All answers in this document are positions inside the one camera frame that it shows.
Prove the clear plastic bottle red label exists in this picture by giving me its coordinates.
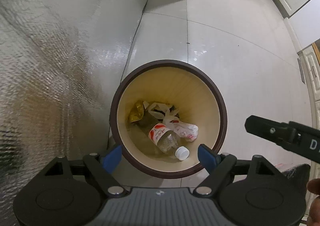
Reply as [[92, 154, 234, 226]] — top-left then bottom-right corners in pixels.
[[148, 123, 190, 161]]

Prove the gold foil wrapper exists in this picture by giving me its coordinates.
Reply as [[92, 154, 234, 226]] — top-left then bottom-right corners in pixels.
[[128, 100, 149, 123]]

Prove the white plastic bag red print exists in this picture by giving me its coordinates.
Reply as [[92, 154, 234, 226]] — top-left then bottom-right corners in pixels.
[[146, 102, 199, 142]]

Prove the round brown trash bin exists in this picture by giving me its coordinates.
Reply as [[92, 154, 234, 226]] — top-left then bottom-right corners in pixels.
[[110, 60, 227, 179]]

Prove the person's right hand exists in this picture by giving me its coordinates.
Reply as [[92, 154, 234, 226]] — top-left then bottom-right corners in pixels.
[[306, 178, 320, 226]]

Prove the black power cable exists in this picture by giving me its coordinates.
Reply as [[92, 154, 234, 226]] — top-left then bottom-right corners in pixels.
[[107, 0, 151, 146]]

